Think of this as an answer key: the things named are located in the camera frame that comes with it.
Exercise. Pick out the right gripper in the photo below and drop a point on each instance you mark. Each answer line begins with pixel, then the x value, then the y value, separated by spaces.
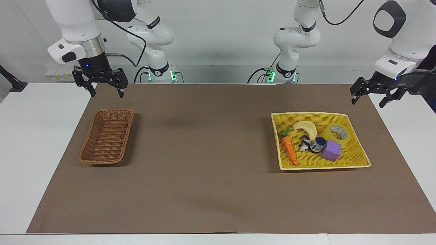
pixel 94 66

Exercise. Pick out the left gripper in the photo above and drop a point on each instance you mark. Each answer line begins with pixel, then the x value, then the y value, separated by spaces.
pixel 388 81

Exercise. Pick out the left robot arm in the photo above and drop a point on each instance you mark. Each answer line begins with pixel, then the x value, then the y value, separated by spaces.
pixel 405 37

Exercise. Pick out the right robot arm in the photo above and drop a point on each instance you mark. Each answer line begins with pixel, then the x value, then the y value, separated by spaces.
pixel 78 20

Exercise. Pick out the yellowish tape roll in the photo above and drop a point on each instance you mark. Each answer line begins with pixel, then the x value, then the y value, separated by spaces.
pixel 343 136

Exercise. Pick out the brown wicker basket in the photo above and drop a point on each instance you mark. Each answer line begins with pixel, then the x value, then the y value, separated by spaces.
pixel 106 137

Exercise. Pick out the yellow woven basket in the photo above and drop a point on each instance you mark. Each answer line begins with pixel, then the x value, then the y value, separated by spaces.
pixel 316 163

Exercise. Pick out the purple foam cube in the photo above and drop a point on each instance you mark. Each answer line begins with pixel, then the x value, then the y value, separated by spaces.
pixel 331 151

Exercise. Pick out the cream toy banana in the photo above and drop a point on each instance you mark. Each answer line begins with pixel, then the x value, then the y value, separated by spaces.
pixel 308 127

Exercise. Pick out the small blue can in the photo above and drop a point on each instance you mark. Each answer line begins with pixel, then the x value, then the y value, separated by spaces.
pixel 318 145

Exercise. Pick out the small black white toy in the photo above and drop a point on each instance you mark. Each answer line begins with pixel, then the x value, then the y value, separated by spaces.
pixel 305 143

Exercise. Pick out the black stand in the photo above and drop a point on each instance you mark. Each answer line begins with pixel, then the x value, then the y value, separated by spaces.
pixel 12 81

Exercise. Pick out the orange toy carrot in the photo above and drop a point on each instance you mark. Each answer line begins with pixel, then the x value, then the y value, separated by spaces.
pixel 290 149

